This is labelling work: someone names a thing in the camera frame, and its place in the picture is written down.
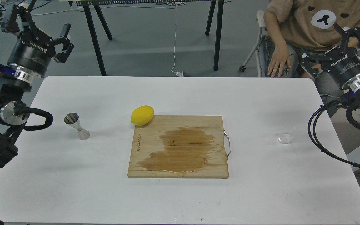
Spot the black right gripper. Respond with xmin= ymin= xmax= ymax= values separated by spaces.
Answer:
xmin=300 ymin=23 xmax=360 ymax=91

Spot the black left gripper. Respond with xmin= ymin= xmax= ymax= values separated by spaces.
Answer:
xmin=0 ymin=5 xmax=74 ymax=78

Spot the steel jigger measuring cup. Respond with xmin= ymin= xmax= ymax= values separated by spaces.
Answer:
xmin=64 ymin=112 xmax=90 ymax=140

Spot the small clear glass cup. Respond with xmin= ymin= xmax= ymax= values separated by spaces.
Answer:
xmin=276 ymin=125 xmax=296 ymax=144

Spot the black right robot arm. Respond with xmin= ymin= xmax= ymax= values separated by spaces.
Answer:
xmin=300 ymin=24 xmax=360 ymax=168

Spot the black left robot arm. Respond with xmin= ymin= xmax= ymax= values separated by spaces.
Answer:
xmin=0 ymin=0 xmax=74 ymax=168

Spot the person's hand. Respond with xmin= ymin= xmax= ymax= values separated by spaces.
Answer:
xmin=267 ymin=41 xmax=291 ymax=78

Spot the person in brown shirt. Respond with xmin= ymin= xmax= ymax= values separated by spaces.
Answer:
xmin=263 ymin=0 xmax=360 ymax=97

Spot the white office chair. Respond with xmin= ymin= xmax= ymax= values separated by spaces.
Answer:
xmin=238 ymin=10 xmax=267 ymax=77

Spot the black-legged background table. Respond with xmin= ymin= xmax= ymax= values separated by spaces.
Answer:
xmin=60 ymin=0 xmax=231 ymax=76

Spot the yellow lemon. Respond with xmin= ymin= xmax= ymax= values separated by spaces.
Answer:
xmin=131 ymin=105 xmax=154 ymax=126

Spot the wooden cutting board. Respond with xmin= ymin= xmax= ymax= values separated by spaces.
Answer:
xmin=127 ymin=115 xmax=229 ymax=178

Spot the white hanging cable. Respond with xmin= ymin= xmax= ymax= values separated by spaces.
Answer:
xmin=155 ymin=0 xmax=184 ymax=77

